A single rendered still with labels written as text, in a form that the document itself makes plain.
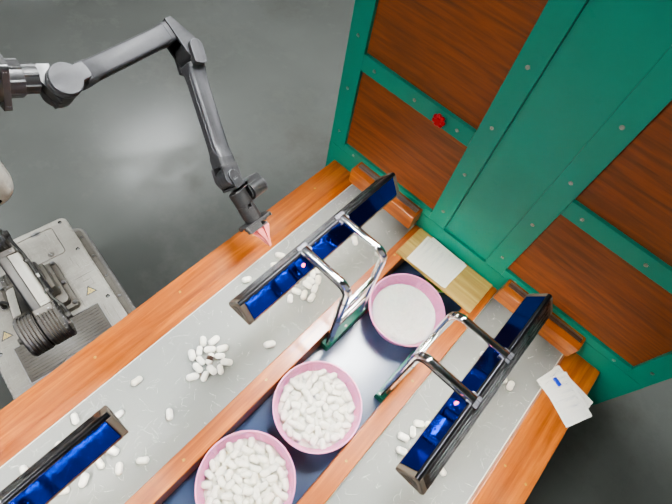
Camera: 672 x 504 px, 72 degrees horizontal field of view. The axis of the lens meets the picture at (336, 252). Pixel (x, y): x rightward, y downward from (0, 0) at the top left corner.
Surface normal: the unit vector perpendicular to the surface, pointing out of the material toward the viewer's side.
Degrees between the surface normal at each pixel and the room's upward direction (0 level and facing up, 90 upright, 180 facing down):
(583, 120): 90
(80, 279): 0
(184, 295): 0
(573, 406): 0
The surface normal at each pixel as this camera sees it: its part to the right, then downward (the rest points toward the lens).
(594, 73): -0.67, 0.59
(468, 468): 0.14, -0.50
